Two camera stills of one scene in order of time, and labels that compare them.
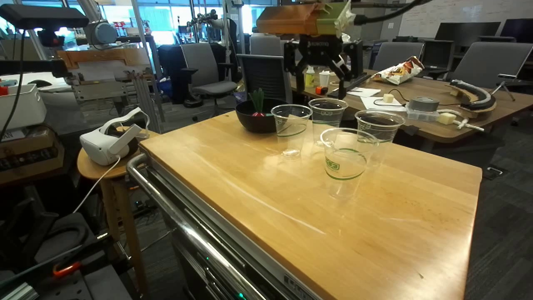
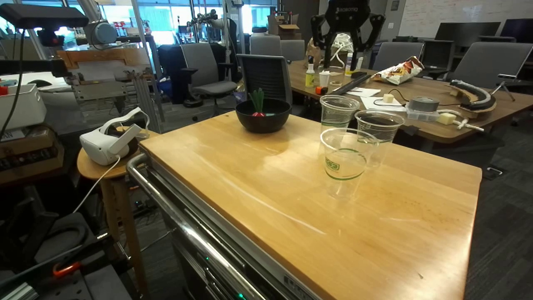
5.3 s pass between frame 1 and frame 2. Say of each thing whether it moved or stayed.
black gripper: moved
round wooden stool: stayed
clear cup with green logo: stayed
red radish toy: stayed
